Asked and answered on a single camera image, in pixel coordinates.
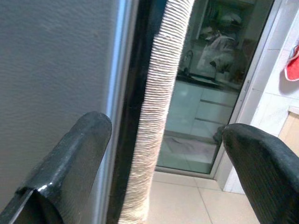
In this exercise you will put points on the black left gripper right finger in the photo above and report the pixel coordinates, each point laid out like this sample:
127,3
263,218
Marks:
268,177

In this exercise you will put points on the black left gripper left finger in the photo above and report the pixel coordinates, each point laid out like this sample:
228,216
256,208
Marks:
58,182

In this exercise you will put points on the beige kitchen cabinet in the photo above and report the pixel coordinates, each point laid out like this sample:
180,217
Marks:
290,126

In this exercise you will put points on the glass sliding door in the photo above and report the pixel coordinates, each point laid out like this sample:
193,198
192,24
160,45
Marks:
198,105

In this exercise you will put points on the red towel white trim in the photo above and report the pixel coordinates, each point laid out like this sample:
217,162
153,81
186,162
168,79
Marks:
293,70

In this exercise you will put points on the beige ribbed hanging cloth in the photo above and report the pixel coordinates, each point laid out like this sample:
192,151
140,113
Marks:
158,93

